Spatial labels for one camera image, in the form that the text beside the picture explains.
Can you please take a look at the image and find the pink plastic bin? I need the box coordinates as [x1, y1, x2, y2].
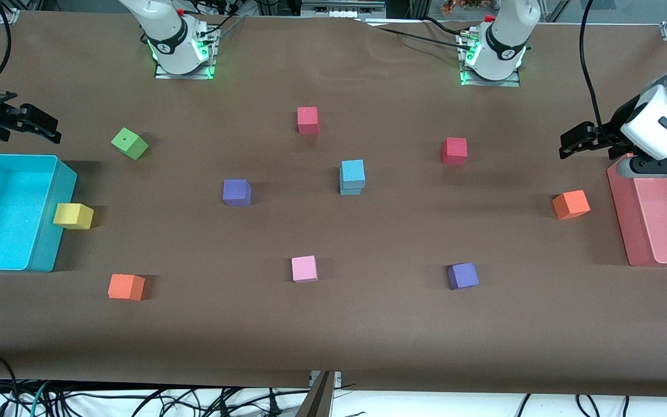
[607, 161, 667, 267]

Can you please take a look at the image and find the curved black table cable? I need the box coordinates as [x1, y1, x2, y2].
[423, 16, 472, 32]

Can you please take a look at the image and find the purple foam cube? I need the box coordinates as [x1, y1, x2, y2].
[447, 262, 480, 290]
[222, 179, 252, 207]

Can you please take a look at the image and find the long black table cable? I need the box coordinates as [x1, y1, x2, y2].
[362, 20, 464, 44]

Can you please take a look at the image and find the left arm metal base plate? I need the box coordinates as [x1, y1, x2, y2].
[460, 32, 522, 87]

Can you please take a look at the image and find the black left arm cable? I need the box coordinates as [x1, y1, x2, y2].
[580, 0, 602, 126]

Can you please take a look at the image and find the pink foam cube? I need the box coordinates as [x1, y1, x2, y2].
[291, 255, 318, 283]

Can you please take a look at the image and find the dark metal post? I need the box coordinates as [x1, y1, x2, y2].
[296, 371, 334, 417]

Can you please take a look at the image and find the brown table cover sheet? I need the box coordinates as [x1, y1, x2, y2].
[0, 10, 667, 400]

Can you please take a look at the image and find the black floor cable tangle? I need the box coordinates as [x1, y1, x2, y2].
[0, 379, 311, 417]

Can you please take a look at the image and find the black base cable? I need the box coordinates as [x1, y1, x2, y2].
[203, 12, 247, 44]

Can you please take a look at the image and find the orange foam cube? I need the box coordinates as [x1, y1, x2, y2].
[552, 190, 591, 220]
[108, 274, 146, 301]

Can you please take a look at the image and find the silver background device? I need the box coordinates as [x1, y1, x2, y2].
[300, 0, 387, 19]

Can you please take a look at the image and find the red foam cube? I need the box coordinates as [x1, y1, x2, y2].
[297, 107, 319, 135]
[441, 137, 468, 166]

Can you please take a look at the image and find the yellow foam cube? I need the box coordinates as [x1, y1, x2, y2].
[53, 203, 94, 231]

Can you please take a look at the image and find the teal floor cable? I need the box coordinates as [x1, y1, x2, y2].
[28, 381, 50, 417]

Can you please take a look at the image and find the green foam cube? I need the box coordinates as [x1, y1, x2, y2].
[111, 127, 149, 161]

